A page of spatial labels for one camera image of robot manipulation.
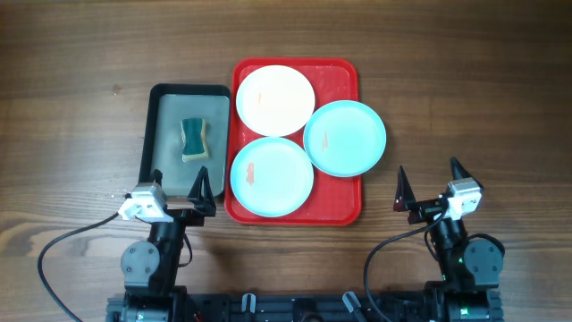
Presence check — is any light blue plate front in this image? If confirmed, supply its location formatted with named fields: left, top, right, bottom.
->
left=230, top=137, right=315, bottom=218

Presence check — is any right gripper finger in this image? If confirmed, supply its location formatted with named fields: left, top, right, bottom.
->
left=450, top=157, right=472, bottom=181
left=395, top=165, right=416, bottom=204

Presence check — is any light blue plate right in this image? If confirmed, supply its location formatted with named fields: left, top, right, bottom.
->
left=303, top=100, right=387, bottom=177

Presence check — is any left black cable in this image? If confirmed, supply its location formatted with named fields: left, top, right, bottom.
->
left=37, top=211, right=122, bottom=322

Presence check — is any black cable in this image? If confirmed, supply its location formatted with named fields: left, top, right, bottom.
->
left=363, top=209, right=448, bottom=322
left=37, top=211, right=122, bottom=322

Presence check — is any red plastic tray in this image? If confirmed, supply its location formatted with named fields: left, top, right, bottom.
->
left=223, top=57, right=362, bottom=226

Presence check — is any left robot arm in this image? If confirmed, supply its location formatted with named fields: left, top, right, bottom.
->
left=105, top=166, right=216, bottom=322

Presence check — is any white plate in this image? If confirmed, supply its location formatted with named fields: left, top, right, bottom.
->
left=235, top=65, right=316, bottom=137

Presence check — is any right black cable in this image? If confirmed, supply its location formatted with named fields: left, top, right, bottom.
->
left=363, top=209, right=448, bottom=322

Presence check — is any black water tray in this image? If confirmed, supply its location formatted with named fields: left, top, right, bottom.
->
left=139, top=83, right=231, bottom=197

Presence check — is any green and yellow sponge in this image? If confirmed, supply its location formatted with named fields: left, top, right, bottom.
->
left=181, top=118, right=209, bottom=162

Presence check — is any light blue plate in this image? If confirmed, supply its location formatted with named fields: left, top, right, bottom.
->
left=303, top=100, right=387, bottom=177
left=230, top=137, right=315, bottom=218

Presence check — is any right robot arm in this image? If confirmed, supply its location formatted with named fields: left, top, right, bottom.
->
left=393, top=157, right=506, bottom=321

